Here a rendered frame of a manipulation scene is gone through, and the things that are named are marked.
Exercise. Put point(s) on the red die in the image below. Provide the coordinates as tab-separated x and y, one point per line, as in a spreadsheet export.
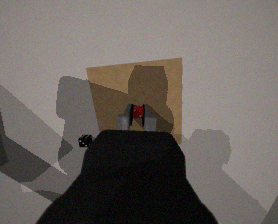
137	111

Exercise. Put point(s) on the black die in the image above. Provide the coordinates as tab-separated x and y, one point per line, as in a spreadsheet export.
85	140

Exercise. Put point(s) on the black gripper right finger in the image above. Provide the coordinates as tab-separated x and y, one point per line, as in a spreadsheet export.
149	122

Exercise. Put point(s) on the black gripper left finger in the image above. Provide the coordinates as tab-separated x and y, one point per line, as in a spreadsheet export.
124	121

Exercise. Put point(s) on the tan flat mat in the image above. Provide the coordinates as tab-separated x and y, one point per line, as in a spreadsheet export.
157	83

